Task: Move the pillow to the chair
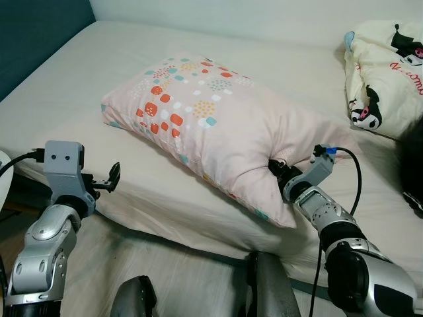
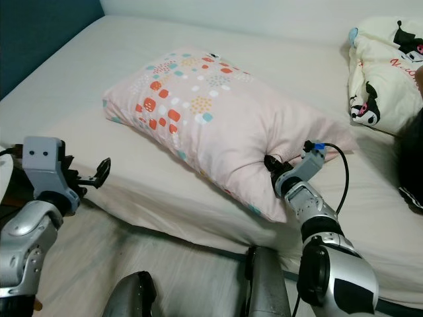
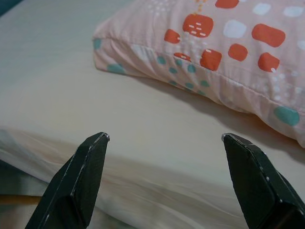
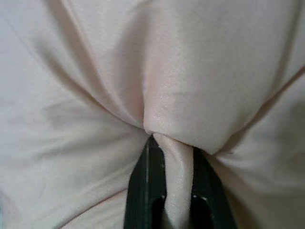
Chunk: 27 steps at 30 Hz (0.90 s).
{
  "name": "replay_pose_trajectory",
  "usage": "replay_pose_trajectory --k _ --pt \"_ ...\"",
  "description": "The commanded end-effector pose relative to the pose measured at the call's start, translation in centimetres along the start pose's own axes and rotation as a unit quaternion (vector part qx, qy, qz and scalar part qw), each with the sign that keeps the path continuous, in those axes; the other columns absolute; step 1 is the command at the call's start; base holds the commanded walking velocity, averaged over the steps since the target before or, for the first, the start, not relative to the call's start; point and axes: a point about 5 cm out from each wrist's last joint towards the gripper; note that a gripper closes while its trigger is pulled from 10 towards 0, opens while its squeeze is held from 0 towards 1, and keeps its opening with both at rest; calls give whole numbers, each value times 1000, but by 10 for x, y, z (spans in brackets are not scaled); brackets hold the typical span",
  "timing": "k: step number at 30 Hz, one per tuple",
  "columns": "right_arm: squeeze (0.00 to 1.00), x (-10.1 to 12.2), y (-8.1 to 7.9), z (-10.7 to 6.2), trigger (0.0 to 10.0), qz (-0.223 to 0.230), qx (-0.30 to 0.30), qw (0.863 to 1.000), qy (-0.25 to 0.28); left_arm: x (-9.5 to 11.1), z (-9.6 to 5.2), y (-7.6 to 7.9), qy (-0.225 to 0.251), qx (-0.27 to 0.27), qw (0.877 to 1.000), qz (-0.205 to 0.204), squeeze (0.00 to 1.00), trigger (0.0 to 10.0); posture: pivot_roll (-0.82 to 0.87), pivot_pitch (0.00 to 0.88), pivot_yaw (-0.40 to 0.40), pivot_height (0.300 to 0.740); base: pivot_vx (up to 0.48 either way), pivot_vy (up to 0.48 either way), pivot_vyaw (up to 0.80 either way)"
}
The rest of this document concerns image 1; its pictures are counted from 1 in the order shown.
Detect pink dotted pillow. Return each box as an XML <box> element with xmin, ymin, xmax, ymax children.
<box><xmin>100</xmin><ymin>52</ymin><xmax>361</xmax><ymax>229</ymax></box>

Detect black plush object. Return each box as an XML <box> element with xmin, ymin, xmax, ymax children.
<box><xmin>401</xmin><ymin>118</ymin><xmax>423</xmax><ymax>219</ymax></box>

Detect dark right robot leg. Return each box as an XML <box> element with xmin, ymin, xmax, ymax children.
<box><xmin>247</xmin><ymin>251</ymin><xmax>303</xmax><ymax>317</ymax></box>

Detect dark robot leg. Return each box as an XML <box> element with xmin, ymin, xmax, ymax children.
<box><xmin>109</xmin><ymin>275</ymin><xmax>158</xmax><ymax>317</ymax></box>
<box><xmin>247</xmin><ymin>251</ymin><xmax>303</xmax><ymax>317</ymax></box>

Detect white sheeted bed mattress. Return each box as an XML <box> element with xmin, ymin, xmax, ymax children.
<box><xmin>0</xmin><ymin>18</ymin><xmax>423</xmax><ymax>295</ymax></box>

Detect dark left robot leg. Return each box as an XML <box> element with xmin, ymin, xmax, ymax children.
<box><xmin>109</xmin><ymin>275</ymin><xmax>158</xmax><ymax>317</ymax></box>

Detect cream cartoon print blanket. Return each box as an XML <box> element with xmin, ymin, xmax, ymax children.
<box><xmin>342</xmin><ymin>20</ymin><xmax>423</xmax><ymax>141</ymax></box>

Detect teal upholstered headboard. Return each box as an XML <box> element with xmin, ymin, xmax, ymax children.
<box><xmin>0</xmin><ymin>0</ymin><xmax>96</xmax><ymax>103</ymax></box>

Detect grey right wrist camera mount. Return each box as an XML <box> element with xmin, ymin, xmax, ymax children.
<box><xmin>291</xmin><ymin>147</ymin><xmax>339</xmax><ymax>194</ymax></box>

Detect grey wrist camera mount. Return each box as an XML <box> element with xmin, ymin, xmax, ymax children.
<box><xmin>291</xmin><ymin>147</ymin><xmax>339</xmax><ymax>194</ymax></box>
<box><xmin>44</xmin><ymin>141</ymin><xmax>97</xmax><ymax>202</ymax></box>

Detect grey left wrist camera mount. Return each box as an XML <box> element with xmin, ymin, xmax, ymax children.
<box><xmin>44</xmin><ymin>141</ymin><xmax>97</xmax><ymax>202</ymax></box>

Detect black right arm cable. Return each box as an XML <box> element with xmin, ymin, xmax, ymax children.
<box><xmin>316</xmin><ymin>148</ymin><xmax>363</xmax><ymax>317</ymax></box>

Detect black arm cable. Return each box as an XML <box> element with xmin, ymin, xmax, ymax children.
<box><xmin>0</xmin><ymin>151</ymin><xmax>46</xmax><ymax>178</ymax></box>
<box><xmin>316</xmin><ymin>148</ymin><xmax>363</xmax><ymax>317</ymax></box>

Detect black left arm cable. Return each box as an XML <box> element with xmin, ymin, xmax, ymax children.
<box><xmin>0</xmin><ymin>151</ymin><xmax>46</xmax><ymax>178</ymax></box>

